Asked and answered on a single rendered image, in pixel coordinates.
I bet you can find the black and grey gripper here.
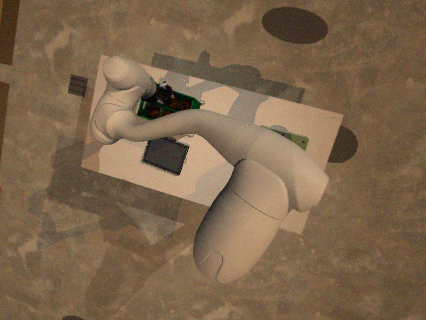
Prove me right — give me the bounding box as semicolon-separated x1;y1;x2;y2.
141;81;174;105

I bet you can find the dark green crate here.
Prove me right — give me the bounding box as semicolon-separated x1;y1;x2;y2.
137;91;200;120

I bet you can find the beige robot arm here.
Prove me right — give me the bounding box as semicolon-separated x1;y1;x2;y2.
90;55;329;284

